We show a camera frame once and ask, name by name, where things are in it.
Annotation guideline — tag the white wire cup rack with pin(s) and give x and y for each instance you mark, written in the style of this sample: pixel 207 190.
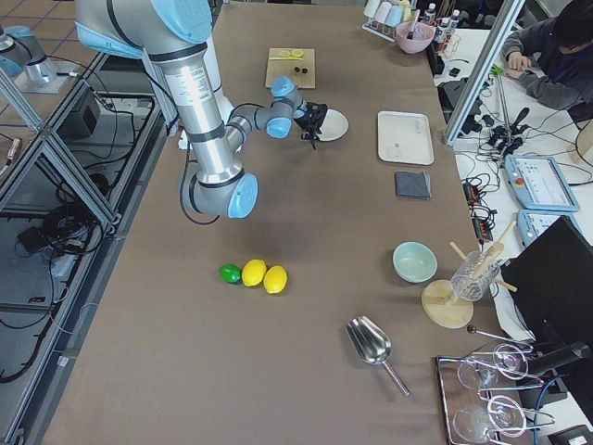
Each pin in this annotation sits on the white wire cup rack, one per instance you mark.
pixel 379 29

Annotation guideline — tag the round white plate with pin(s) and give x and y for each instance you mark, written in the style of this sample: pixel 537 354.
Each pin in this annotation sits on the round white plate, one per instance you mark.
pixel 334 126

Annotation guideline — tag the black monitor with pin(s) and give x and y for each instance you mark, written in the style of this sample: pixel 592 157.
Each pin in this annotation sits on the black monitor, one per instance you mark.
pixel 553 276

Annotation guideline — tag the teach pendant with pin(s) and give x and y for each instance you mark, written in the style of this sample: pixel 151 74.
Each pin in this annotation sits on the teach pendant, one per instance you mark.
pixel 533 223
pixel 538 184

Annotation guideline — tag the green lime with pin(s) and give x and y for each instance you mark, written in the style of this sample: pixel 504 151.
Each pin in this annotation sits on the green lime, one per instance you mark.
pixel 230 273

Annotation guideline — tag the yellow plastic cup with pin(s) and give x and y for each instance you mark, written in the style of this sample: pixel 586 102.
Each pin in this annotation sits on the yellow plastic cup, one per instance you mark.
pixel 407 10

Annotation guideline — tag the steel ice scoop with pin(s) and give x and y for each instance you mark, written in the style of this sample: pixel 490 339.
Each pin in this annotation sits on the steel ice scoop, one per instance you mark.
pixel 374 347

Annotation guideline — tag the other robot base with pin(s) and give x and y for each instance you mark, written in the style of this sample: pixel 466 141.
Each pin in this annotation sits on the other robot base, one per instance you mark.
pixel 23 58

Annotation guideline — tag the wooden glass drying stand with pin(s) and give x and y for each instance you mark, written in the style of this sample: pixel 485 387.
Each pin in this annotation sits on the wooden glass drying stand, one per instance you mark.
pixel 438 301

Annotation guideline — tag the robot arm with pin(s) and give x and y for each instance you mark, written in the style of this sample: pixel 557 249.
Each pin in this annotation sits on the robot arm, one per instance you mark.
pixel 175 36

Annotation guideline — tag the aluminium frame post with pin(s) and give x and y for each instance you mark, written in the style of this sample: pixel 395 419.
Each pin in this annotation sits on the aluminium frame post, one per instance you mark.
pixel 501 27

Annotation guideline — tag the pink plastic cup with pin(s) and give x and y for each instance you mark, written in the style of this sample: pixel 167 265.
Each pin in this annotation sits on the pink plastic cup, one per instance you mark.
pixel 382 12

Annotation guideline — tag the white plastic cup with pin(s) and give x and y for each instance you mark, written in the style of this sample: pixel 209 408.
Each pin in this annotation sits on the white plastic cup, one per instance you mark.
pixel 371 8

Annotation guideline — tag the steel muddler black tip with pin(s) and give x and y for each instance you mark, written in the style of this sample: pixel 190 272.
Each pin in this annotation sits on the steel muddler black tip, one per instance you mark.
pixel 413 24

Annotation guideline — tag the bar spoon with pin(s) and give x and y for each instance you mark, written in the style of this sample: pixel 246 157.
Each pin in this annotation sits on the bar spoon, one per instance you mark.
pixel 472 329

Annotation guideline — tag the clear textured glass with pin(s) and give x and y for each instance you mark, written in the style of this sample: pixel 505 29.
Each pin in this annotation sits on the clear textured glass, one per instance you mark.
pixel 474 276

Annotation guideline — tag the yellow plastic knife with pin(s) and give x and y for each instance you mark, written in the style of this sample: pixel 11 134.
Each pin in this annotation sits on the yellow plastic knife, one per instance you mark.
pixel 279 58

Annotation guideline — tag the yellow lemon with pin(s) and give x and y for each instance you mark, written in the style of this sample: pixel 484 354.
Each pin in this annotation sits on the yellow lemon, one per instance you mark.
pixel 253 272
pixel 275 280

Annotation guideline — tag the bamboo cutting board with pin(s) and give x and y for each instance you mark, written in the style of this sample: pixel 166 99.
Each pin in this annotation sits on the bamboo cutting board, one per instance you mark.
pixel 292 69

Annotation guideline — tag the grey folded cloth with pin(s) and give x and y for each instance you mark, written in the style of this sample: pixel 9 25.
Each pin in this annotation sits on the grey folded cloth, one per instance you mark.
pixel 413 185

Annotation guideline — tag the light green bowl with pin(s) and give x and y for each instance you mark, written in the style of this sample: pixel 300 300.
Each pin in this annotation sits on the light green bowl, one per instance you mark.
pixel 414 262

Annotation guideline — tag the person in grey hoodie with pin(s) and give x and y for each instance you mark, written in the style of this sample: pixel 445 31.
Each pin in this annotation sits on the person in grey hoodie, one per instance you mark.
pixel 552 60

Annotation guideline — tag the copper wire bottle rack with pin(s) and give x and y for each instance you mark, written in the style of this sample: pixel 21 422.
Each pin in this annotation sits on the copper wire bottle rack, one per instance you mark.
pixel 448 48

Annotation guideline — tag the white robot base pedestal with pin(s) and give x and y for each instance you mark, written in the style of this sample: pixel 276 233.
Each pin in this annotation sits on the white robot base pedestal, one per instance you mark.
pixel 194 81

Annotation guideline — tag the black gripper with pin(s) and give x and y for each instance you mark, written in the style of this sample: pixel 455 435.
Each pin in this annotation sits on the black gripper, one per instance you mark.
pixel 309 124

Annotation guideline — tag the pink bowl of ice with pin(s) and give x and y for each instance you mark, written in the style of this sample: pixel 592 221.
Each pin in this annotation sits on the pink bowl of ice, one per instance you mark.
pixel 423 35

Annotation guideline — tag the oolong tea bottle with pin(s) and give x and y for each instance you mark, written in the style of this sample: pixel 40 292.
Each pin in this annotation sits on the oolong tea bottle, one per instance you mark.
pixel 453 22
pixel 441 27

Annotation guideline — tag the wine glass rack tray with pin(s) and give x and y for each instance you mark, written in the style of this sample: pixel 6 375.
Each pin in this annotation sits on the wine glass rack tray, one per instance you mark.
pixel 455 396

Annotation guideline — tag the cream rabbit tray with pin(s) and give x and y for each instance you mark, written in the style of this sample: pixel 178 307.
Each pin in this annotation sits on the cream rabbit tray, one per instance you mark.
pixel 404 137

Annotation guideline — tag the blue plastic cup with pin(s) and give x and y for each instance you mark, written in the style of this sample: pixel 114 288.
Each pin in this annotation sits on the blue plastic cup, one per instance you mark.
pixel 394 16

